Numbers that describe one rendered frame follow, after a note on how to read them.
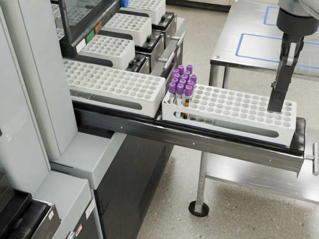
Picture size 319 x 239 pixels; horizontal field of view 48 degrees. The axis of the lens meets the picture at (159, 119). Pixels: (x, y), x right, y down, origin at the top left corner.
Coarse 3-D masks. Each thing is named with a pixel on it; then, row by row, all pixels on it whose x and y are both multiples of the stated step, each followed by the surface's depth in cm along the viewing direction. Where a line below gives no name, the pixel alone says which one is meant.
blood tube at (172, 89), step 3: (171, 84) 80; (174, 84) 79; (171, 87) 79; (174, 87) 79; (171, 90) 80; (174, 90) 80; (171, 93) 81; (174, 93) 81; (171, 96) 81; (174, 96) 82; (171, 99) 82; (171, 102) 82
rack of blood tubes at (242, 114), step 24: (168, 96) 85; (216, 96) 86; (240, 96) 86; (264, 96) 85; (192, 120) 86; (216, 120) 87; (240, 120) 79; (264, 120) 78; (288, 120) 80; (288, 144) 79
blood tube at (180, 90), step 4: (180, 84) 79; (180, 88) 79; (180, 92) 79; (180, 96) 80; (180, 100) 81; (176, 104) 83; (180, 104) 82; (176, 112) 84; (180, 112) 84; (176, 116) 85; (180, 116) 85
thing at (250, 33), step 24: (240, 0) 136; (240, 24) 122; (264, 24) 122; (216, 48) 110; (240, 48) 110; (264, 48) 110; (312, 48) 110; (216, 72) 108; (264, 72) 103; (312, 72) 100; (312, 144) 154; (216, 168) 145; (240, 168) 145; (264, 168) 144; (288, 192) 136; (312, 192) 136
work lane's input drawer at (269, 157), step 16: (80, 112) 91; (96, 112) 90; (112, 112) 89; (128, 112) 88; (160, 112) 88; (112, 128) 91; (128, 128) 89; (144, 128) 88; (160, 128) 86; (176, 128) 86; (192, 128) 84; (304, 128) 86; (176, 144) 88; (192, 144) 86; (208, 144) 84; (224, 144) 83; (240, 144) 81; (256, 144) 81; (272, 144) 80; (304, 144) 81; (256, 160) 83; (272, 160) 81; (288, 160) 80
